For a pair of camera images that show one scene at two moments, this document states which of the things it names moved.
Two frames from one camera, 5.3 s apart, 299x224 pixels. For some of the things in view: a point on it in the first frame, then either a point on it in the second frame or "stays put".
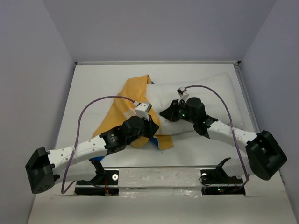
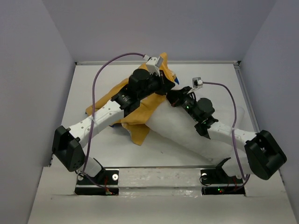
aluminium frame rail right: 247,96 stays put
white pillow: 217,92 → 178,125
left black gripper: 151,127 → 160,81
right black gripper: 169,114 stays put
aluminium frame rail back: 158,62 stays put
